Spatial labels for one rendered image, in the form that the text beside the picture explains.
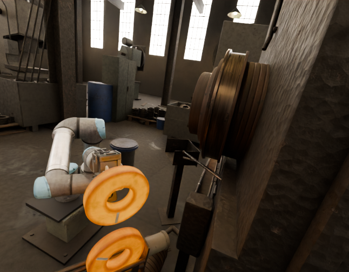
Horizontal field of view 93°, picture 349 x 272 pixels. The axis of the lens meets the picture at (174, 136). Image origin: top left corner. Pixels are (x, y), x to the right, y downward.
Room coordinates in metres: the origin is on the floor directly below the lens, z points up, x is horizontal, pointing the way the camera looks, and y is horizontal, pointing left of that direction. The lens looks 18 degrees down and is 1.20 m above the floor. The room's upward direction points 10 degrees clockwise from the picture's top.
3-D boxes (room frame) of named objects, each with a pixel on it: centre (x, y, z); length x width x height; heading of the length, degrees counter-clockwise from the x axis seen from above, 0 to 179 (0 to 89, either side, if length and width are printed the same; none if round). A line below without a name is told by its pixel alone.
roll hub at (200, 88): (0.78, -0.10, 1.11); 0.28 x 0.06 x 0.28; 163
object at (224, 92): (0.75, -0.19, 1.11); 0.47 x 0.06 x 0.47; 163
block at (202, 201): (0.52, -0.14, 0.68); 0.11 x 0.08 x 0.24; 73
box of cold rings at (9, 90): (3.18, 2.66, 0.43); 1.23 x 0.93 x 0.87; 161
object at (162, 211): (1.28, -0.08, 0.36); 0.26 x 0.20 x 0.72; 18
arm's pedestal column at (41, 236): (0.96, 0.68, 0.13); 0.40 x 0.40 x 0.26; 73
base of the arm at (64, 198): (0.96, 0.68, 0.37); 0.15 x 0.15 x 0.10
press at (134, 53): (8.50, 2.61, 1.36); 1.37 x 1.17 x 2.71; 63
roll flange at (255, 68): (0.73, -0.27, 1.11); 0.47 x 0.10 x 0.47; 163
